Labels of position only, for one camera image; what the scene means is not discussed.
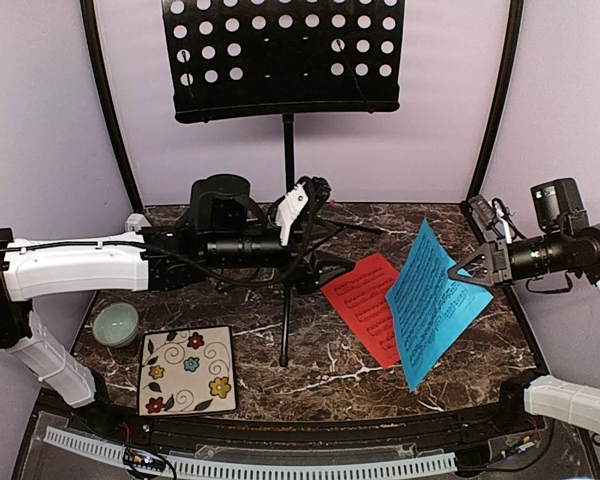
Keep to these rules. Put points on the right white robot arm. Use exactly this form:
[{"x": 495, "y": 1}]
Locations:
[{"x": 558, "y": 274}]

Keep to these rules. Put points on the square floral ceramic plate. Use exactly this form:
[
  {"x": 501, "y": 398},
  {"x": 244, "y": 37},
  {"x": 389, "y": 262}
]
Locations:
[{"x": 186, "y": 372}]

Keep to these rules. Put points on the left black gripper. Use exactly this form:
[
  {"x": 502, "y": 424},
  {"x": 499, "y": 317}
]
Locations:
[{"x": 308, "y": 279}]

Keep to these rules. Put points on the left black frame post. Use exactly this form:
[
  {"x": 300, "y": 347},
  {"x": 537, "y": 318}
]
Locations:
[{"x": 96, "y": 56}]

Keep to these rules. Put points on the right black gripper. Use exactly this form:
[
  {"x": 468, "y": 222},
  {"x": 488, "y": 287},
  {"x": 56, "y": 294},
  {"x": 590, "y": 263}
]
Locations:
[{"x": 498, "y": 260}]

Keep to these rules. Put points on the blue sheet music page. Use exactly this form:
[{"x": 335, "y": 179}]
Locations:
[{"x": 430, "y": 311}]

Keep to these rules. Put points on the black perforated music stand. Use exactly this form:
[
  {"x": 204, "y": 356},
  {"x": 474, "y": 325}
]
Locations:
[{"x": 233, "y": 59}]

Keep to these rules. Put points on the white slotted cable duct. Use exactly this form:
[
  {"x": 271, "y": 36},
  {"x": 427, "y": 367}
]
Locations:
[{"x": 239, "y": 463}]

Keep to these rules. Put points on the red sheet music page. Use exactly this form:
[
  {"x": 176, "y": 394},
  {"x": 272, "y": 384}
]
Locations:
[{"x": 359, "y": 297}]

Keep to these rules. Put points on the small green circuit board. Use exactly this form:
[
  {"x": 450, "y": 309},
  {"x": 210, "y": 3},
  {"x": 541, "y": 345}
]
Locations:
[{"x": 141, "y": 461}]

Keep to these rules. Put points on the white metronome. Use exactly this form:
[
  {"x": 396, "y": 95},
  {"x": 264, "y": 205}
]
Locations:
[{"x": 135, "y": 222}]

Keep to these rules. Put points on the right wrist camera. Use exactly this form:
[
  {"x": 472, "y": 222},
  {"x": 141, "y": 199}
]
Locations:
[{"x": 482, "y": 210}]

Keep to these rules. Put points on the pale green ceramic bowl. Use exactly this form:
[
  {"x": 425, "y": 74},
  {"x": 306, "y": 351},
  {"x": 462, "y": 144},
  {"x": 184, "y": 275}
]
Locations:
[{"x": 116, "y": 326}]

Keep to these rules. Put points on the black frame post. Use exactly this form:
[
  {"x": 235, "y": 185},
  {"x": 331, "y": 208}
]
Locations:
[
  {"x": 500, "y": 94},
  {"x": 96, "y": 56}
]

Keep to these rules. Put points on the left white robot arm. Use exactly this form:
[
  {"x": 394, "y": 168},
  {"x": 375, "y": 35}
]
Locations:
[{"x": 30, "y": 270}]

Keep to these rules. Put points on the right black frame post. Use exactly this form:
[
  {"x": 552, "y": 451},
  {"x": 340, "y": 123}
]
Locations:
[{"x": 500, "y": 94}]

